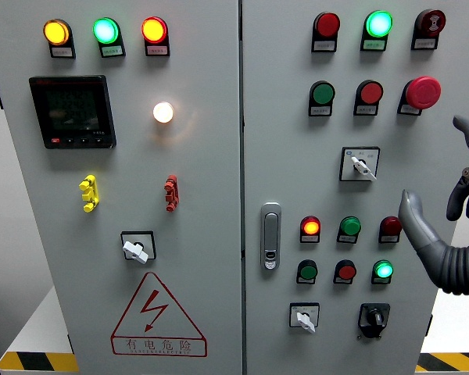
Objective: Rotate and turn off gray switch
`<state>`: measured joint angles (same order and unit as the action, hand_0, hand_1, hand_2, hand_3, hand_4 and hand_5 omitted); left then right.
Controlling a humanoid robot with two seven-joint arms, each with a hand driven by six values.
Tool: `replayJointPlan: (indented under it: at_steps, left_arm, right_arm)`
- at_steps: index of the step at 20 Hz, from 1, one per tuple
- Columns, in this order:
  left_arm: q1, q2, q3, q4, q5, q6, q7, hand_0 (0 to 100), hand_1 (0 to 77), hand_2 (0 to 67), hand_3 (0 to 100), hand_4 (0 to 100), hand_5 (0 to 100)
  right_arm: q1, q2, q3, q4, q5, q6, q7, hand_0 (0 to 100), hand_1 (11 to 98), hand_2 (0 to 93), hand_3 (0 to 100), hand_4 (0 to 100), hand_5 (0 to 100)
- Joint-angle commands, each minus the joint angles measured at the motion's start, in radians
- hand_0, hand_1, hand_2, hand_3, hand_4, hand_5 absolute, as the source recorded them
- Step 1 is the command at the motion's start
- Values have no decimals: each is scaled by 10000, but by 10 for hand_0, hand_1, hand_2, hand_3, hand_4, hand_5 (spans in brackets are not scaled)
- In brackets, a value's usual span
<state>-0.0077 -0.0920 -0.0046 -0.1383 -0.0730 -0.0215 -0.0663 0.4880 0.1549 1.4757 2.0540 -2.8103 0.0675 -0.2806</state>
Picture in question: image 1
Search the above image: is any grey turn switch large plate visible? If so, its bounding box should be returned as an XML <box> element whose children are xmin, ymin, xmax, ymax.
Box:
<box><xmin>338</xmin><ymin>146</ymin><xmax>381</xmax><ymax>183</ymax></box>

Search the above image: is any small green lit button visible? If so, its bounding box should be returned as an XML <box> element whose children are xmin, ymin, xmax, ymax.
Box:
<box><xmin>371</xmin><ymin>259</ymin><xmax>395</xmax><ymax>285</ymax></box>

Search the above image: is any black yellow striped tape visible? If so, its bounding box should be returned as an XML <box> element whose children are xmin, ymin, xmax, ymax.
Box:
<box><xmin>415</xmin><ymin>352</ymin><xmax>469</xmax><ymax>373</ymax></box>
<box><xmin>0</xmin><ymin>351</ymin><xmax>79</xmax><ymax>373</ymax></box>

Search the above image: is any small red push button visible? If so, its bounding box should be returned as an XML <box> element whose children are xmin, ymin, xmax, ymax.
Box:
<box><xmin>332</xmin><ymin>259</ymin><xmax>357</xmax><ymax>285</ymax></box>

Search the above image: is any small green unlit lamp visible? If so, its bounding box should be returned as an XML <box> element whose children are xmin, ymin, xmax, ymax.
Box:
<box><xmin>336</xmin><ymin>216</ymin><xmax>363</xmax><ymax>245</ymax></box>

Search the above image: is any small green push button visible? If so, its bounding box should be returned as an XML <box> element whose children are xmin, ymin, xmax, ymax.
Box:
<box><xmin>295</xmin><ymin>259</ymin><xmax>319</xmax><ymax>285</ymax></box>

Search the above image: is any small red lit lamp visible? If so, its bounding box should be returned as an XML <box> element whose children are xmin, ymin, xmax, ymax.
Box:
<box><xmin>299</xmin><ymin>215</ymin><xmax>322</xmax><ymax>245</ymax></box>

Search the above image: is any large red stop button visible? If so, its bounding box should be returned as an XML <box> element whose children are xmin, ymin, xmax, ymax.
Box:
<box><xmin>396</xmin><ymin>75</ymin><xmax>442</xmax><ymax>116</ymax></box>

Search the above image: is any silver door lock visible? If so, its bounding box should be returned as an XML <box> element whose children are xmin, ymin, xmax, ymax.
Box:
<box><xmin>260</xmin><ymin>202</ymin><xmax>283</xmax><ymax>271</ymax></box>

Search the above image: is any grey cabinet door with lock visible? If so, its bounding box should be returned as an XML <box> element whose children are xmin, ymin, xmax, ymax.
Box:
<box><xmin>240</xmin><ymin>0</ymin><xmax>469</xmax><ymax>375</ymax></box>

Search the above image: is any dark red buzzer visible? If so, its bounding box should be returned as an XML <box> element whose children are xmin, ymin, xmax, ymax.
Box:
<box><xmin>410</xmin><ymin>9</ymin><xmax>447</xmax><ymax>51</ymax></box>

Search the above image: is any green lit lamp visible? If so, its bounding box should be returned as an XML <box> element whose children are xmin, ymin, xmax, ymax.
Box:
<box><xmin>360</xmin><ymin>9</ymin><xmax>394</xmax><ymax>52</ymax></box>
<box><xmin>91</xmin><ymin>16</ymin><xmax>127</xmax><ymax>59</ymax></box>

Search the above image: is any grey cabinet door with display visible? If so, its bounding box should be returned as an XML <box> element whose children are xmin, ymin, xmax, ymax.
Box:
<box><xmin>0</xmin><ymin>0</ymin><xmax>244</xmax><ymax>375</ymax></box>

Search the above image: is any red unlit lamp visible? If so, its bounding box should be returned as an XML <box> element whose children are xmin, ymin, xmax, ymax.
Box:
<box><xmin>310</xmin><ymin>11</ymin><xmax>342</xmax><ymax>54</ymax></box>

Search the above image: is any red warning triangle sticker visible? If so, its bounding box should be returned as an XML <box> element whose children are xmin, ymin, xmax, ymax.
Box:
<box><xmin>109</xmin><ymin>271</ymin><xmax>209</xmax><ymax>359</ymax></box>

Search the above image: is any white round lamp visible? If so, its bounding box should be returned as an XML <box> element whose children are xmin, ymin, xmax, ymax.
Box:
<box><xmin>152</xmin><ymin>101</ymin><xmax>175</xmax><ymax>124</ymax></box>

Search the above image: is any black display meter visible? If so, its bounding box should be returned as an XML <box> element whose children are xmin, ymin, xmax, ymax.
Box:
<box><xmin>28</xmin><ymin>74</ymin><xmax>117</xmax><ymax>150</ymax></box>

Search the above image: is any yellow round lamp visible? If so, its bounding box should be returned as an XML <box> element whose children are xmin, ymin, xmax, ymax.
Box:
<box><xmin>42</xmin><ymin>18</ymin><xmax>77</xmax><ymax>60</ymax></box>

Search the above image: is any black-handle turn switch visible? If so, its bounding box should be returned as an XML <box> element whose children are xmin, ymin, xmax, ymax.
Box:
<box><xmin>356</xmin><ymin>302</ymin><xmax>391</xmax><ymax>340</ymax></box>

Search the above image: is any white-handle turn switch small plate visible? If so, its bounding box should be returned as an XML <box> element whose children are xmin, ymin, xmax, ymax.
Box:
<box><xmin>288</xmin><ymin>302</ymin><xmax>320</xmax><ymax>334</ymax></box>

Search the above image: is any small red handle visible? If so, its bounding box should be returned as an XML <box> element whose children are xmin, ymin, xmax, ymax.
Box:
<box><xmin>163</xmin><ymin>174</ymin><xmax>180</xmax><ymax>213</ymax></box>

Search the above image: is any white-handle turn switch black plate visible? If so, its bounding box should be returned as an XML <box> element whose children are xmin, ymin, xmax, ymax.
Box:
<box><xmin>120</xmin><ymin>230</ymin><xmax>157</xmax><ymax>266</ymax></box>

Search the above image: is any small yellow handle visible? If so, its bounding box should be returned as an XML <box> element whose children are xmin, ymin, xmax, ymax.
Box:
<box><xmin>78</xmin><ymin>174</ymin><xmax>101</xmax><ymax>213</ymax></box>

